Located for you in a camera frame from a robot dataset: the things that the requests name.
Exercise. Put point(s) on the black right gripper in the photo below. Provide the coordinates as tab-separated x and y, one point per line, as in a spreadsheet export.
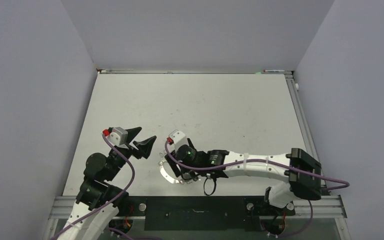
175	162

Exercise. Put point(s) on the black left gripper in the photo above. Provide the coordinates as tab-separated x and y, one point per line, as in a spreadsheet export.
143	147

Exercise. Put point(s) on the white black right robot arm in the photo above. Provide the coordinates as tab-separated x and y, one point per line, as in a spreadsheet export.
297	173

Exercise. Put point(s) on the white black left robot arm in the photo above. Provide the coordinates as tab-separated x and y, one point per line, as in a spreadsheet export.
99	204

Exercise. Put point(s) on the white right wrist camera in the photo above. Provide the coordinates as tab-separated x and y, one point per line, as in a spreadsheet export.
176	139

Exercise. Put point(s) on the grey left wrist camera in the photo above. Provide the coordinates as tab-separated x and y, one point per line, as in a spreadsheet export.
116	136

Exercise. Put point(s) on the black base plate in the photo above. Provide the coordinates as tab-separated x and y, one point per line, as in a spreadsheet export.
199	213

